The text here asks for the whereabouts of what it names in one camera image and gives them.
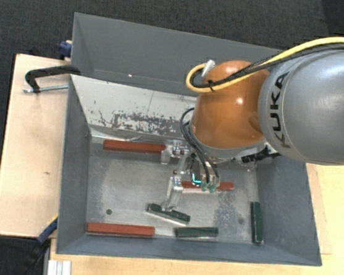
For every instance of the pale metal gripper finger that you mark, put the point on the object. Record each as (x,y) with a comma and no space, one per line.
(174,191)
(175,149)

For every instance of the dark green flat block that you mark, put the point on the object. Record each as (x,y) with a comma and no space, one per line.
(181,216)
(257,222)
(196,232)

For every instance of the red-brown flat block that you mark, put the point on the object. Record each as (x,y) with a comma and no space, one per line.
(120,229)
(133,146)
(225,186)

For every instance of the grey metal bin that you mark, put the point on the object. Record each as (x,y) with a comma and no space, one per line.
(128,187)

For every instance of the pale wood flat board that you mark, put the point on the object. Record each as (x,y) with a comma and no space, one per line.
(30,153)

